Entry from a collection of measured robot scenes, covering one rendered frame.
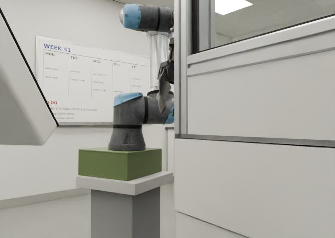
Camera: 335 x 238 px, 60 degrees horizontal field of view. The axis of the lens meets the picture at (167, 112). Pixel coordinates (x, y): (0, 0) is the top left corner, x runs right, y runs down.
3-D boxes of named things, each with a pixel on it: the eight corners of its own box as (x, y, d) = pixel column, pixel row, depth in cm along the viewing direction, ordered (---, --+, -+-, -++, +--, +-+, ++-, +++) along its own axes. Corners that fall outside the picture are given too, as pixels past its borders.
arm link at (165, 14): (154, 13, 99) (161, 1, 88) (186, 16, 102) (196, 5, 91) (153, 36, 99) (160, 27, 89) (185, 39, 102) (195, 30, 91)
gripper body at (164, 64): (177, 87, 91) (186, 50, 91) (189, 86, 83) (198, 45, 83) (155, 81, 88) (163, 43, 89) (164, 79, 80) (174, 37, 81)
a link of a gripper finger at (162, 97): (156, 112, 87) (167, 84, 88) (163, 113, 81) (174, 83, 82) (147, 108, 86) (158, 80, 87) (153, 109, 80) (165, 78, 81)
